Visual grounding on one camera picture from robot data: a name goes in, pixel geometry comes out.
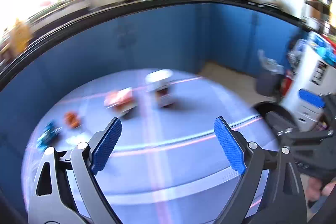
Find yellow oil bottle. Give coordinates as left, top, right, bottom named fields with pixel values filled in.
left=10, top=19, right=32, bottom=56

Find person's right hand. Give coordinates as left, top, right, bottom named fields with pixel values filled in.
left=305, top=177, right=335, bottom=201

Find brown medicine bottle white cap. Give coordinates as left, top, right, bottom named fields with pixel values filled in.
left=145, top=69, right=173, bottom=107

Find blue foil wrapper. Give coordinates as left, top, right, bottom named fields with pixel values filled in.
left=36, top=121, right=62, bottom=151

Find blue checked tablecloth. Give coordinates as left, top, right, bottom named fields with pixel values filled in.
left=21, top=69, right=277, bottom=223

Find grey bin with plastic bag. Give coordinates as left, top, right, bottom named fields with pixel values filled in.
left=255, top=50, right=285, bottom=97

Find red white crumpled carton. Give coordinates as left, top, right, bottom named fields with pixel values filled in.
left=104, top=87, right=137, bottom=117

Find blue kitchen cabinets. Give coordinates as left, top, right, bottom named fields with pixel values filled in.
left=0, top=2, right=308, bottom=135

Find orange peel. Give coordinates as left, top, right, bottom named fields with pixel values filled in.
left=64, top=111, right=81, bottom=129

